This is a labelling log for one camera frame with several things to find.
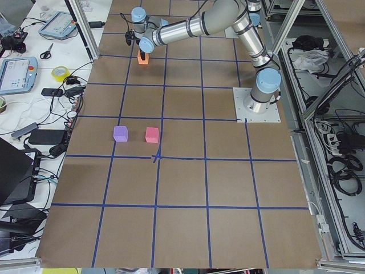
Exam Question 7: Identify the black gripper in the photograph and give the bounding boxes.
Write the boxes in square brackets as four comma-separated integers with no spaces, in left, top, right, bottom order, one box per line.
[124,30,147,61]

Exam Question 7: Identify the orange foam block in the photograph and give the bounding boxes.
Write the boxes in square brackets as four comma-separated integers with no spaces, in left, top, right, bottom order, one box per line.
[137,50,149,65]

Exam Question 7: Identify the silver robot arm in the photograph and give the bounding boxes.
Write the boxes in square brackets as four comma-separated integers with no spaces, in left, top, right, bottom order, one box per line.
[125,0,282,114]

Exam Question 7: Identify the pink foam block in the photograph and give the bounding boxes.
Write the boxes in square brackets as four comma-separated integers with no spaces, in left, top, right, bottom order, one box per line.
[145,127,160,143]

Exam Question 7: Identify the purple foam block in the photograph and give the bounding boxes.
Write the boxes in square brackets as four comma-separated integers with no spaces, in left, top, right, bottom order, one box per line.
[113,126,129,142]

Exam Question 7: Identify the far blue teach pendant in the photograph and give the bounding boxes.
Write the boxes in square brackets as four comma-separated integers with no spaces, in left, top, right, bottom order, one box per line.
[38,11,76,40]

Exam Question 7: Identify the blue teach pendant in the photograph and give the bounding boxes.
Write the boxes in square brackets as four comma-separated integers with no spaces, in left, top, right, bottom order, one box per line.
[1,57,38,95]
[38,11,76,40]

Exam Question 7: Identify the yellow tape roll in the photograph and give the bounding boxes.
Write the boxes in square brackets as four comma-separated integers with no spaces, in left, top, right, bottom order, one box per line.
[51,66,71,83]

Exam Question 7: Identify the black smartphone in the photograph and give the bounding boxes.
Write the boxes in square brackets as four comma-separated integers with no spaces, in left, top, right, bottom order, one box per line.
[41,88,63,97]

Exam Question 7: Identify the near blue teach pendant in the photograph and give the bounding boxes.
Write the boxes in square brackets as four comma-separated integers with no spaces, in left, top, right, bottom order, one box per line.
[1,57,38,95]

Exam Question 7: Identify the grey usb hub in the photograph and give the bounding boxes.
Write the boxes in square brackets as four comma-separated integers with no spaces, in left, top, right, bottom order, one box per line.
[11,123,38,139]

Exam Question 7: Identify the black power adapter brick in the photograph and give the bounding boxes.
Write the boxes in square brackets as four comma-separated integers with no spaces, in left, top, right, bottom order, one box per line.
[29,129,65,145]

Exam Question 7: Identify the black laptop computer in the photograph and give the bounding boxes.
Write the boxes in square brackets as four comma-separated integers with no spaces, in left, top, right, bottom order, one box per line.
[1,139,40,206]

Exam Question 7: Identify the white crumpled cloth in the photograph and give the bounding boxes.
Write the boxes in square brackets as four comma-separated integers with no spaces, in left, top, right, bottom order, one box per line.
[293,50,330,74]

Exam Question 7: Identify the aluminium frame post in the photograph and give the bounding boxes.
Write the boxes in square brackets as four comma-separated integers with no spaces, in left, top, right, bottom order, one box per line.
[75,0,99,61]

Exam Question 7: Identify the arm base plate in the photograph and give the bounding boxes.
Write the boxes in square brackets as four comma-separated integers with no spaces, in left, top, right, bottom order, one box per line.
[225,27,240,39]
[233,87,281,123]

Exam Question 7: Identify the black handled scissors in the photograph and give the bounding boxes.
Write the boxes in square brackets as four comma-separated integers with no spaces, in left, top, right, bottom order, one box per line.
[39,43,54,60]

